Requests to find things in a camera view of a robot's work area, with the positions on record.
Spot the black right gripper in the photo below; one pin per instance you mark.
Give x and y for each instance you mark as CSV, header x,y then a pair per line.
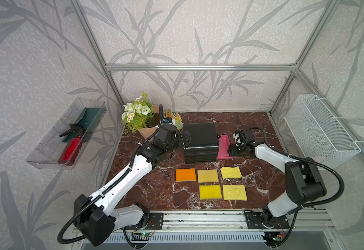
x,y
234,152

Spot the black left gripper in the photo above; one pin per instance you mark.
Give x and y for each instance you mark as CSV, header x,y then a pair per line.
x,y
187,140

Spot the black drawer cabinet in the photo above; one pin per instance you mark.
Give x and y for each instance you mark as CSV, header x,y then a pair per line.
x,y
204,143

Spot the pink bottom drawer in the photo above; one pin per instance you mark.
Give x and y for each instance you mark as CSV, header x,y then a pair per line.
x,y
224,151

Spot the orange sponge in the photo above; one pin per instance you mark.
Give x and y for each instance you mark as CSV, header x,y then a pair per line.
x,y
184,175

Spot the yellow wavy scrub sponge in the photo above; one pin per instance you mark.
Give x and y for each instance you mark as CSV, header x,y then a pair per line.
x,y
230,173

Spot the bright yellow thick sponge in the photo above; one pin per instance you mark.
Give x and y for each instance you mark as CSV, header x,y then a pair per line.
x,y
210,192

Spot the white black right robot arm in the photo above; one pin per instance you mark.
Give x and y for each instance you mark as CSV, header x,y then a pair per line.
x,y
303,182

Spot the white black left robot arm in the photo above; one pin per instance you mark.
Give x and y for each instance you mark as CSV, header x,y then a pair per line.
x,y
96,216

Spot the yellow white garden glove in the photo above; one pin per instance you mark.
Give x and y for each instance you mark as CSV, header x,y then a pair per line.
x,y
174,119

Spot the beige flower pot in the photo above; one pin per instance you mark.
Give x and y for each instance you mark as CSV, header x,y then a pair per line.
x,y
153,123

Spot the green white artificial flowers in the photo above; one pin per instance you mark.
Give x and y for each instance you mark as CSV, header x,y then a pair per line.
x,y
138,114

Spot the right green circuit board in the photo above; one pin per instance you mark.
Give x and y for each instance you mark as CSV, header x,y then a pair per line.
x,y
273,239

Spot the green circuit board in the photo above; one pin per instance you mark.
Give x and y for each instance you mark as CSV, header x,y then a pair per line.
x,y
142,236
273,239

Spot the dark green trowel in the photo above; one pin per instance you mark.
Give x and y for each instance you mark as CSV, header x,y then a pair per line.
x,y
85,123

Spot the left green circuit board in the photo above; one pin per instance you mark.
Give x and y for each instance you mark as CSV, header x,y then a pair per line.
x,y
142,236

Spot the red spray bottle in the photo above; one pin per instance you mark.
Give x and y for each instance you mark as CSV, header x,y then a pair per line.
x,y
71,151

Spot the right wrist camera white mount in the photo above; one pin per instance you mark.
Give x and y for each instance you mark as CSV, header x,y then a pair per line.
x,y
237,138

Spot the white wire mesh basket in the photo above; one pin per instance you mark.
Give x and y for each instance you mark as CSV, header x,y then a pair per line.
x,y
319,133

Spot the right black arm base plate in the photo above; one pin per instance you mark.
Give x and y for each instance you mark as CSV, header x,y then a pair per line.
x,y
262,220

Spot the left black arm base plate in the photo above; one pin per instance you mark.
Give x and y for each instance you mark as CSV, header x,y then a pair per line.
x,y
150,221

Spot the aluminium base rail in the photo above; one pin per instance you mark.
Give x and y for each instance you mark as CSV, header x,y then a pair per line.
x,y
234,220

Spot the clear plastic wall tray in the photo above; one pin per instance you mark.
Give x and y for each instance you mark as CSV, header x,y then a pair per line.
x,y
64,144

